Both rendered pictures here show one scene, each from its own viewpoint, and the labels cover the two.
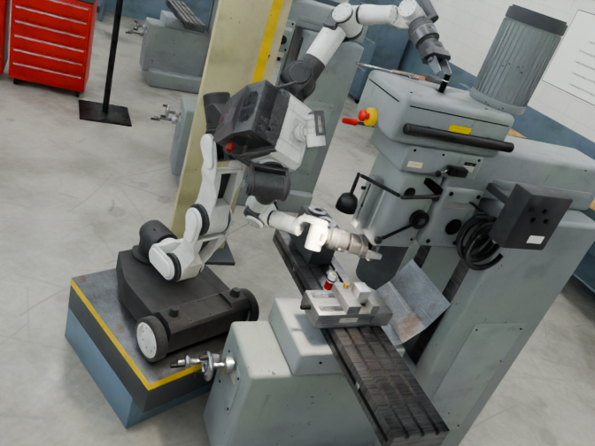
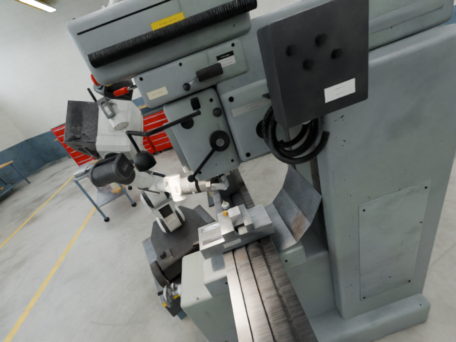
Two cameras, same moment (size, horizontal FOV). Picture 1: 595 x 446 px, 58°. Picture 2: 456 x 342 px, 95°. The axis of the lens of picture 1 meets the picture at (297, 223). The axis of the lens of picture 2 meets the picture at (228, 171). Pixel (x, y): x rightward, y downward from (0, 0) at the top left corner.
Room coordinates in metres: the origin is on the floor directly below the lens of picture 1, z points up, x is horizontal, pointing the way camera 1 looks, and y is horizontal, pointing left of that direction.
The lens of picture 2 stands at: (1.19, -0.75, 1.71)
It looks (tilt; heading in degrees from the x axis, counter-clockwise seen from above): 28 degrees down; 30
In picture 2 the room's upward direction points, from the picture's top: 20 degrees counter-clockwise
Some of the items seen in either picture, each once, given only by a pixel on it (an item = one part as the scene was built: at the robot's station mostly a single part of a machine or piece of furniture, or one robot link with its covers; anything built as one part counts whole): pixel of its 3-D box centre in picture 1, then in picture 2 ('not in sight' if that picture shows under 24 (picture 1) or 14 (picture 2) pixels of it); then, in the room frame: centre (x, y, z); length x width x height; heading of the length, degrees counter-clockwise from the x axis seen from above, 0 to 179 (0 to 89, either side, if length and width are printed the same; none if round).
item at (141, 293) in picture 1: (176, 277); (176, 227); (2.15, 0.47, 0.59); 0.64 x 0.52 x 0.33; 52
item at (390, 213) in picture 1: (395, 198); (203, 131); (1.87, -0.32, 1.47); 0.21 x 0.19 x 0.32; 30
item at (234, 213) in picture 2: (359, 292); (235, 216); (1.84, -0.33, 1.05); 0.06 x 0.05 x 0.06; 31
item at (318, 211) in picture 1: (315, 233); (222, 174); (2.23, -0.10, 1.03); 0.22 x 0.12 x 0.20; 33
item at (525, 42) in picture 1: (516, 60); not in sight; (2.00, -0.53, 2.05); 0.20 x 0.20 x 0.32
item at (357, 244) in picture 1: (350, 242); (203, 182); (1.86, -0.22, 1.24); 0.13 x 0.12 x 0.10; 9
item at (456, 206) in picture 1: (435, 203); (249, 115); (1.97, -0.48, 1.47); 0.24 x 0.19 x 0.26; 30
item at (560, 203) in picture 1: (530, 219); (315, 66); (1.73, -0.74, 1.62); 0.20 x 0.09 x 0.21; 120
